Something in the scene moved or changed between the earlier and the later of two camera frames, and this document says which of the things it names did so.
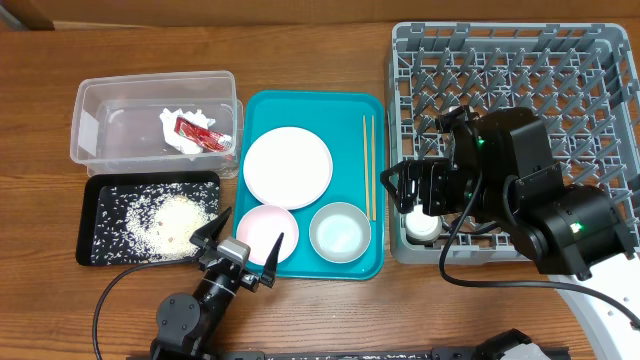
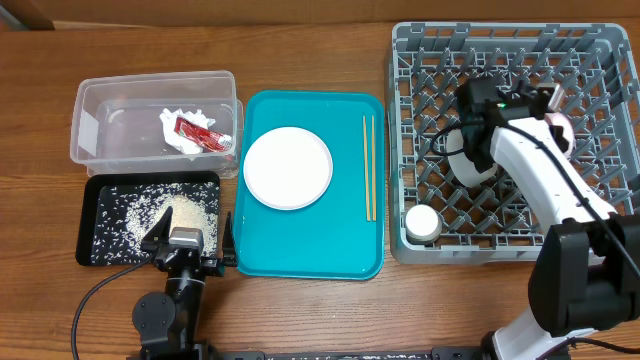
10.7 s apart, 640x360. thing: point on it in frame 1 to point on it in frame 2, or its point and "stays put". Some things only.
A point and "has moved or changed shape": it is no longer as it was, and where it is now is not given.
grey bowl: [340, 232] has moved or changed shape
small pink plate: [260, 228] to [557, 119]
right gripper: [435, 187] to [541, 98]
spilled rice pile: [146, 223] stays put
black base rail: [172, 353] stays put
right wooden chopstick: [374, 211] stays put
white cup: [420, 226] stays put
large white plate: [287, 168] stays put
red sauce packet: [206, 138] stays put
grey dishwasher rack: [582, 78] stays put
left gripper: [269, 273] to [161, 231]
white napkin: [169, 117] stays put
